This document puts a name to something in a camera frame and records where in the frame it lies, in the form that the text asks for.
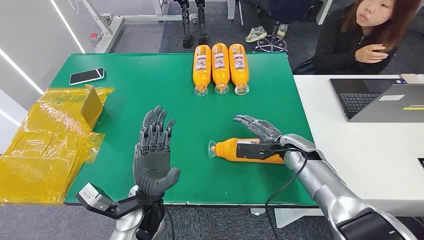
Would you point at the black device at table edge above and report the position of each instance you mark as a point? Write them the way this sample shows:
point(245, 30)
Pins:
point(421, 163)

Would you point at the black robot leg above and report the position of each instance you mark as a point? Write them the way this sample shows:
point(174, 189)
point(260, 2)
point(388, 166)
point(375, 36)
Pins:
point(202, 23)
point(186, 26)

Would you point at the white table bracket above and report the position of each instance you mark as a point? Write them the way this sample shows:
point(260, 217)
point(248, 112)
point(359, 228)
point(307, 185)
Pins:
point(257, 211)

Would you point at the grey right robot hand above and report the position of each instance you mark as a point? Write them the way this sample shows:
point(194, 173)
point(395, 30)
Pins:
point(263, 129)

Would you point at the person's hand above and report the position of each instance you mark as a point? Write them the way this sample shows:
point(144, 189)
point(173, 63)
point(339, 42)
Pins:
point(369, 53)

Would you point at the chrome office chair base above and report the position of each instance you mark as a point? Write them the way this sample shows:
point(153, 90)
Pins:
point(271, 43)

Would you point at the black smartphone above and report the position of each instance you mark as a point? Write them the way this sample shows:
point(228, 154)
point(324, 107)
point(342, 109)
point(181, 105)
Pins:
point(86, 76)

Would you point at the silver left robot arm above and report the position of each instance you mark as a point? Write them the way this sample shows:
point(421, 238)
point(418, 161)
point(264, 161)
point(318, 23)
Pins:
point(127, 225)

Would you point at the white desk frame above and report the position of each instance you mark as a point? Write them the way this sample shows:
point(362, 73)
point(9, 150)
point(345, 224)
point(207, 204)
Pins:
point(112, 30)

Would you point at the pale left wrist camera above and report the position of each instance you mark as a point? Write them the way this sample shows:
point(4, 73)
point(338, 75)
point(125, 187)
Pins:
point(92, 196)

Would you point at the yellow plastic wrapped box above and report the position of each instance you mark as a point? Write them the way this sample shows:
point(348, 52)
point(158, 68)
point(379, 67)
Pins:
point(43, 149)

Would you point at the grey laptop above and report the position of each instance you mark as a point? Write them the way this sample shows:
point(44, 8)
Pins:
point(357, 96)

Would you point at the small red object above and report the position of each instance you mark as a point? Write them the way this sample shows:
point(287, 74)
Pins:
point(94, 36)

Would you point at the green table mat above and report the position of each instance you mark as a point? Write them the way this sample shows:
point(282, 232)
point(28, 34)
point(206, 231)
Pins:
point(165, 99)

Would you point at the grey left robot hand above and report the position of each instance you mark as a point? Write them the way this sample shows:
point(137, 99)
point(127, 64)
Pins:
point(152, 165)

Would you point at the orange bottle with clear cap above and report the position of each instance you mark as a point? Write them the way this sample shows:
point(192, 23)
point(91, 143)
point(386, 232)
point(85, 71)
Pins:
point(238, 63)
point(201, 63)
point(225, 150)
point(220, 63)

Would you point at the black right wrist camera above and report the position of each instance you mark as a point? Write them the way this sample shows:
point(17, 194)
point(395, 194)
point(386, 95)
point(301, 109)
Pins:
point(251, 150)

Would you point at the person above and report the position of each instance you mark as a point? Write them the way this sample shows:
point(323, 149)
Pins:
point(291, 8)
point(334, 46)

